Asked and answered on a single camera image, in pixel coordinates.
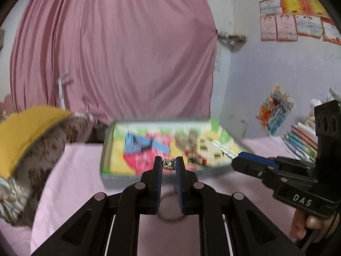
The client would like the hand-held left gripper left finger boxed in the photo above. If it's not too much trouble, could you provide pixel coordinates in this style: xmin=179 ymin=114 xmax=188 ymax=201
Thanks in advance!
xmin=30 ymin=156 xmax=163 ymax=256

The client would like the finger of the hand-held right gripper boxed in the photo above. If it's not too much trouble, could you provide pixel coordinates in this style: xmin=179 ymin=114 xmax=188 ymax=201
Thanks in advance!
xmin=231 ymin=156 xmax=281 ymax=182
xmin=238 ymin=151 xmax=317 ymax=172

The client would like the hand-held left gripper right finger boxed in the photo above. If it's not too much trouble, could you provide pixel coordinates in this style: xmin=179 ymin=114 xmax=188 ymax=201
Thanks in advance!
xmin=174 ymin=156 xmax=301 ymax=256

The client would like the small charm ring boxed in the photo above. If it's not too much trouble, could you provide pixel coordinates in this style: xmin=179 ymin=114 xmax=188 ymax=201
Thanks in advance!
xmin=162 ymin=159 xmax=176 ymax=172

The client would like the red beaded bracelet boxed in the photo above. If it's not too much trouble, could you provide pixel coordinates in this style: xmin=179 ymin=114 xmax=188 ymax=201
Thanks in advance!
xmin=186 ymin=151 xmax=208 ymax=166

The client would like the colourful tray box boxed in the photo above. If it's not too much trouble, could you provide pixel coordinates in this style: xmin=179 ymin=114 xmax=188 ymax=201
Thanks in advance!
xmin=100 ymin=119 xmax=248 ymax=188

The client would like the blue wrist watch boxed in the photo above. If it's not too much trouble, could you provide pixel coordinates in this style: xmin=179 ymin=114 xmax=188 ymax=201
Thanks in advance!
xmin=124 ymin=131 xmax=171 ymax=156

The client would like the beige hair claw clip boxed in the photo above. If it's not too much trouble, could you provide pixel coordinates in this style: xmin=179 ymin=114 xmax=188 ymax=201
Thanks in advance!
xmin=174 ymin=129 xmax=204 ymax=154

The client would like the person's right hand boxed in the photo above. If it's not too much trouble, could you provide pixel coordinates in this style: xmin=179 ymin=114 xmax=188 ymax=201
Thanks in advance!
xmin=290 ymin=209 xmax=334 ymax=244

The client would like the colourful paper tray liner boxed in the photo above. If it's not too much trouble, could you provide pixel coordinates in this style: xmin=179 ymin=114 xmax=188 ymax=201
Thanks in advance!
xmin=108 ymin=120 xmax=241 ymax=176

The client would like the stack of books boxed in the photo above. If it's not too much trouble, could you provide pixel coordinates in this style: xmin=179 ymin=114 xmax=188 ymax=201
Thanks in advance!
xmin=282 ymin=123 xmax=319 ymax=161

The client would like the pink table cloth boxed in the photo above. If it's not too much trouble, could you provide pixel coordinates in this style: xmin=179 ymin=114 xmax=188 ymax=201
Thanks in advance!
xmin=30 ymin=136 xmax=320 ymax=256

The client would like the white tissue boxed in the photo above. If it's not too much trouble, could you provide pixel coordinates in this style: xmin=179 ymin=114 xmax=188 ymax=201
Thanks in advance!
xmin=329 ymin=87 xmax=341 ymax=102

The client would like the floral pillow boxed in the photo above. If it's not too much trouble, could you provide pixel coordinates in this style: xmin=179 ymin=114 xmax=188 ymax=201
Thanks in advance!
xmin=0 ymin=112 xmax=97 ymax=228

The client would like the pink curtain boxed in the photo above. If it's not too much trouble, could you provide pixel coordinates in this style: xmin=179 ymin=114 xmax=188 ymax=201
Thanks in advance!
xmin=9 ymin=0 xmax=217 ymax=125

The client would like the yellow pillow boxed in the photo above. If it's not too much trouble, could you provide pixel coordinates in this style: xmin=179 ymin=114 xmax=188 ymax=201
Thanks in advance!
xmin=0 ymin=106 xmax=73 ymax=179

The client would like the colourful wall sticker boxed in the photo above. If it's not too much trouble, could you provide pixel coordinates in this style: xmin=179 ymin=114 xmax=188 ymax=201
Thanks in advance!
xmin=256 ymin=84 xmax=295 ymax=135

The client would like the wall calendar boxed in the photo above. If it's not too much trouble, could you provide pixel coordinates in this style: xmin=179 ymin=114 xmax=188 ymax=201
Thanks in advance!
xmin=214 ymin=49 xmax=222 ymax=73

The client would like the wire wall basket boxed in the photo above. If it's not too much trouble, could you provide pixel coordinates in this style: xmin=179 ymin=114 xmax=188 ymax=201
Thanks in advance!
xmin=217 ymin=31 xmax=249 ymax=46

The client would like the group of wall certificates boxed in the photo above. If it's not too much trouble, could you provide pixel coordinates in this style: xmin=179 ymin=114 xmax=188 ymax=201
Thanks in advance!
xmin=258 ymin=0 xmax=341 ymax=46

